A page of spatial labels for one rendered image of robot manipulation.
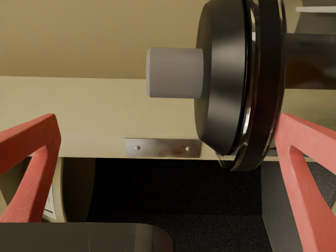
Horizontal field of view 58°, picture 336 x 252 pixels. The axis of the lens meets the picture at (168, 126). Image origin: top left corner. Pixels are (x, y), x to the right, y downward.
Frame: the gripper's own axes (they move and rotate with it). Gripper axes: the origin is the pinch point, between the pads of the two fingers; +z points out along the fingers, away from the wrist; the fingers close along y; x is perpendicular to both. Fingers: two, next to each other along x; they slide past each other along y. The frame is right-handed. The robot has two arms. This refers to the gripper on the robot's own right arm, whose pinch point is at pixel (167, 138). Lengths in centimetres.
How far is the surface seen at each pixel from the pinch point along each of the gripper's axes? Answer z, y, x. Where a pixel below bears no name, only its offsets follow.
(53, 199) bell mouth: 14.1, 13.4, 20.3
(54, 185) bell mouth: 14.8, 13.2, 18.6
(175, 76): 4.6, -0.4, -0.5
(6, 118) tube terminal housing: 14.2, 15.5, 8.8
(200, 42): 7.0, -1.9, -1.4
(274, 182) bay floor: 25.2, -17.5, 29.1
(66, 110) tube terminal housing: 15.9, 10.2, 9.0
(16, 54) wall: 55, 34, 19
